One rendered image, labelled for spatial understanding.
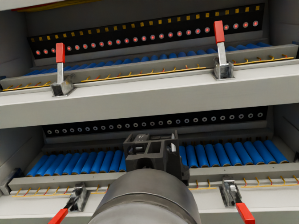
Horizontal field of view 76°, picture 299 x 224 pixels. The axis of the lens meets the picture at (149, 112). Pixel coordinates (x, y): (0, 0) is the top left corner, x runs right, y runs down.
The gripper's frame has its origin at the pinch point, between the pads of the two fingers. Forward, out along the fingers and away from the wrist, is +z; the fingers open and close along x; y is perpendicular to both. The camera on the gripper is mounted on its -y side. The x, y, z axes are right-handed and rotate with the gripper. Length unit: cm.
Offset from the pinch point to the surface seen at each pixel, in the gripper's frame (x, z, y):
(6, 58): 33.1, 4.5, 24.1
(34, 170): 28.0, 0.2, -1.4
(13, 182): 30.0, -3.5, -2.1
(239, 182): -13.7, -3.7, -4.3
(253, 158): -17.8, 0.6, -1.8
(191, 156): -6.3, 1.4, -1.0
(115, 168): 9.5, -0.3, -1.7
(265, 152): -20.5, 1.4, -1.1
